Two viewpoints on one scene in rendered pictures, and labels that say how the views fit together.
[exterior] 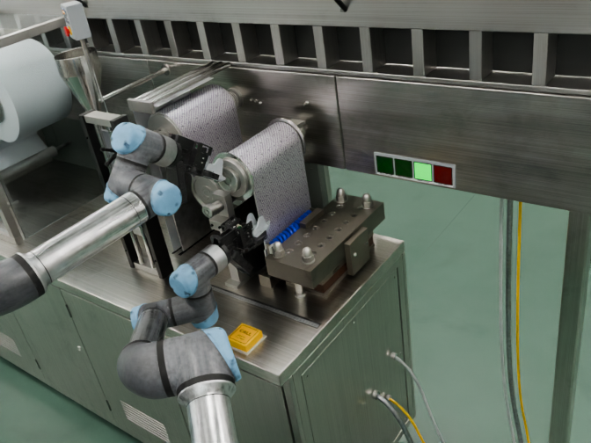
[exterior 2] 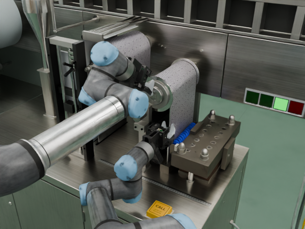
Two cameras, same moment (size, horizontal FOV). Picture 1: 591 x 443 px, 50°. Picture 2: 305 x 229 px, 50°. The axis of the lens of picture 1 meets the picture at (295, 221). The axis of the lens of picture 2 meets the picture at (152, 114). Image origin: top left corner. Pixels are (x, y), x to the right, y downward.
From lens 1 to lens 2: 62 cm
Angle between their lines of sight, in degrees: 9
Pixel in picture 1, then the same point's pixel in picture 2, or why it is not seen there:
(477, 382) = not seen: outside the picture
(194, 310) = (129, 190)
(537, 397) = not seen: outside the picture
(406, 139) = (273, 81)
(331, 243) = (216, 147)
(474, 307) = (248, 187)
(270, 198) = (177, 112)
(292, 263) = (193, 159)
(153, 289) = (81, 168)
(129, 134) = (109, 50)
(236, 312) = (146, 190)
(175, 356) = not seen: outside the picture
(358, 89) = (244, 44)
